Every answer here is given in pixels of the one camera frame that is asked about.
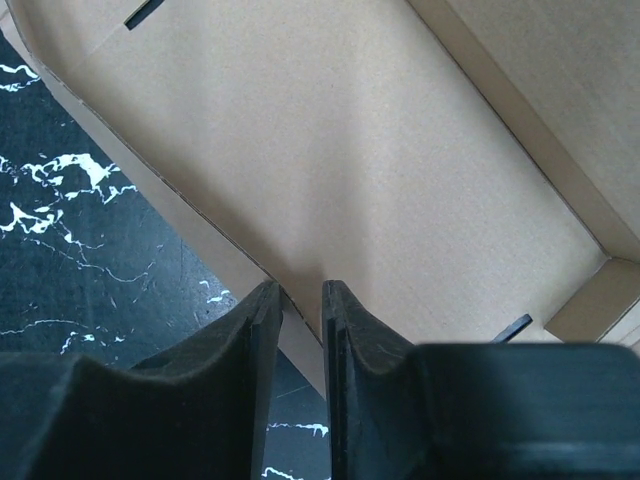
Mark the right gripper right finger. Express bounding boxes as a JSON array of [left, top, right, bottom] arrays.
[[322, 280, 639, 479]]

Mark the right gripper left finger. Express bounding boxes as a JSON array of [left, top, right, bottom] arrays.
[[1, 281, 281, 479]]

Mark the cardboard box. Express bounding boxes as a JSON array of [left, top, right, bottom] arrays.
[[1, 1, 639, 390]]

